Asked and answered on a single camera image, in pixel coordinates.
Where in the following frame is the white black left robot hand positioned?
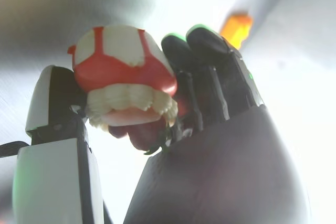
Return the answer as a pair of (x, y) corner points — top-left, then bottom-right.
(12, 23), (316, 224)

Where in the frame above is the white red-striped roll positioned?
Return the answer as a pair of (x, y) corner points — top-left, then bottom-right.
(67, 24), (188, 156)

